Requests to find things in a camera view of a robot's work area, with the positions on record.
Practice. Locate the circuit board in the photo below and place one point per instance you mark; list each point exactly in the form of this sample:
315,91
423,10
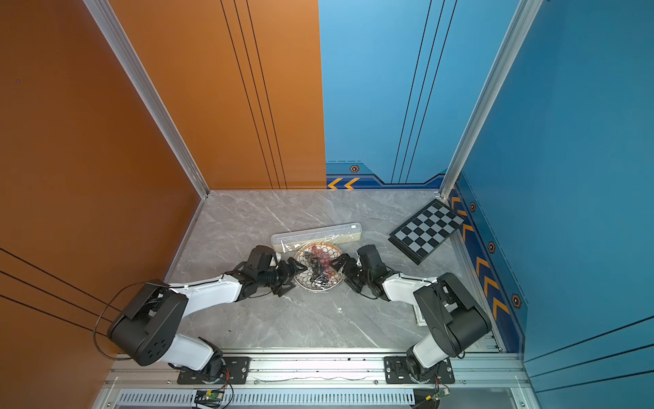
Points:
429,398
209,399

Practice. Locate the black white chessboard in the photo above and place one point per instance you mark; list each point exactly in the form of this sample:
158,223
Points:
422,233

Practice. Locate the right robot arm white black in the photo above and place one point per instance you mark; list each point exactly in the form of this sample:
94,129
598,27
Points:
454,318

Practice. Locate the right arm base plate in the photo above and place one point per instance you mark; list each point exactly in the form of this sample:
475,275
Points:
404,370

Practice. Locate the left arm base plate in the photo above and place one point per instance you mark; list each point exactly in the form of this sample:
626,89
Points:
227,369

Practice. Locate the patterned plate orange rim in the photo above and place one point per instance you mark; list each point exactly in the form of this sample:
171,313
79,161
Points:
303,257

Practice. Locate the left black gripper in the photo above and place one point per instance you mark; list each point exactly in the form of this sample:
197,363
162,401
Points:
289,274

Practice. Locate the white plastic wrap dispenser box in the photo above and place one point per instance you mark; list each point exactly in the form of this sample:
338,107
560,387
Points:
335,234

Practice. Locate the left circuit board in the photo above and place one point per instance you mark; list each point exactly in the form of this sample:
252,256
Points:
209,399

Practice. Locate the left aluminium corner post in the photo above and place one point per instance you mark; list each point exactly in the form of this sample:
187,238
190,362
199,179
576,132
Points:
118,40

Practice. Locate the aluminium front rail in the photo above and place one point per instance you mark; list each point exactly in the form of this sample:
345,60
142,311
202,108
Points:
329,369

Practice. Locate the clear plastic wrap sheet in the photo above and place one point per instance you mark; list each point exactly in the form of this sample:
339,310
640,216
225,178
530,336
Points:
317,252

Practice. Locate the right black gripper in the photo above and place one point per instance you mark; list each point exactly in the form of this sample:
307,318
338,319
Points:
347,272

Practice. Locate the right aluminium corner post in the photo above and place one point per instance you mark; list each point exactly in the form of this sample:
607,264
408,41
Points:
521,23

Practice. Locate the aluminium corner post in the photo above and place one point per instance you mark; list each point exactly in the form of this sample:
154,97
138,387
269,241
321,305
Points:
118,40
521,23

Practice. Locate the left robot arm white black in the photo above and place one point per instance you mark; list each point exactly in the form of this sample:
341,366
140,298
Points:
147,330

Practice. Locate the black grape bunch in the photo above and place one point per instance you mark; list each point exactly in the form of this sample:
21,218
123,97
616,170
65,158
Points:
316,277

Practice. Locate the right circuit board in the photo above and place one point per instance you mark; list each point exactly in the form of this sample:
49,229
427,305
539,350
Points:
429,398

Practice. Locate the red grape bunch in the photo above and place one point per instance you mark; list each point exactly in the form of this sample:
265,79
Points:
325,253

